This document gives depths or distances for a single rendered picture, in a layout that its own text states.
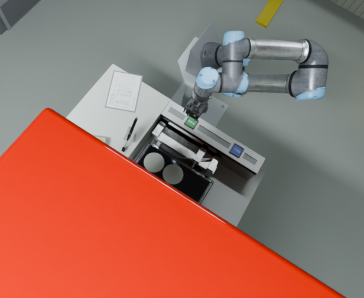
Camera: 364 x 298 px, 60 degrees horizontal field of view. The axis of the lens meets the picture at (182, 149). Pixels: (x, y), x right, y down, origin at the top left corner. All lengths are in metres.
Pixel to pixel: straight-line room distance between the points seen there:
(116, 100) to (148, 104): 0.15
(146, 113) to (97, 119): 0.23
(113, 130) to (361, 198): 2.18
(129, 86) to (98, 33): 1.49
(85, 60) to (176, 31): 0.87
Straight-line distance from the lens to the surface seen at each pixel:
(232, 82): 1.18
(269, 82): 1.52
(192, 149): 1.58
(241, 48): 1.20
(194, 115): 1.32
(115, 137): 1.49
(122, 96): 1.58
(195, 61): 1.74
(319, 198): 2.79
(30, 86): 2.85
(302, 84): 1.42
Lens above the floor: 2.35
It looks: 69 degrees down
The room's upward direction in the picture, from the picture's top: 22 degrees clockwise
